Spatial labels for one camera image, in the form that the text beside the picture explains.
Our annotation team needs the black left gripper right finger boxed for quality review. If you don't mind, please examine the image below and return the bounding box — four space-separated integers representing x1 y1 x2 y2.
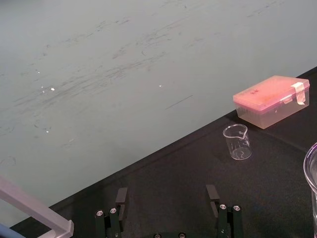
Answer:
206 184 243 238

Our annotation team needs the pink lidded plastic box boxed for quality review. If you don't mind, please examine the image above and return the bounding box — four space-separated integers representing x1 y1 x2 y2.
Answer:
232 75 311 129

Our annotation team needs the strip of beige tape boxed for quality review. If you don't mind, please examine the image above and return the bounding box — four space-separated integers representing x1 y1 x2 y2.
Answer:
290 81 306 105

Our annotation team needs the black table cloth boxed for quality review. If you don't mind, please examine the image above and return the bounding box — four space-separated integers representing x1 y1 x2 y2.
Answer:
9 66 317 238

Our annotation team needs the large clear glass beaker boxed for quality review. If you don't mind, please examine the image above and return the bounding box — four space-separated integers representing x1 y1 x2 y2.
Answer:
303 142 317 238

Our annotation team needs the small clear glass beaker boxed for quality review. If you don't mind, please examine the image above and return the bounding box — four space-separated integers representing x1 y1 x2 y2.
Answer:
222 124 253 161

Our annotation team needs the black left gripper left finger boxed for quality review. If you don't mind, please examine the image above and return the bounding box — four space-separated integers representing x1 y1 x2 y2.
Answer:
95 187 129 238

